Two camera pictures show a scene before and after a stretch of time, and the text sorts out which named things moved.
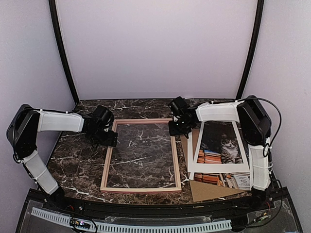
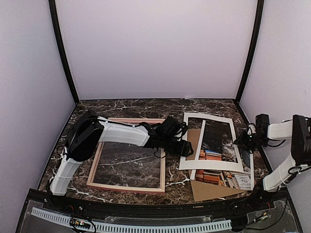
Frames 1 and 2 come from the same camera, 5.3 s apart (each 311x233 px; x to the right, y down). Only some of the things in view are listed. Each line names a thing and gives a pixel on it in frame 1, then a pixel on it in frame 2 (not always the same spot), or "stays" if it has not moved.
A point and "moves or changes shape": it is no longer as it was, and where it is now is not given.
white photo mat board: (194, 142) moves or changes shape
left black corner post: (58, 34) stays
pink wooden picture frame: (112, 152) → (125, 187)
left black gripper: (111, 140) → (183, 150)
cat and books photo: (218, 144) stays
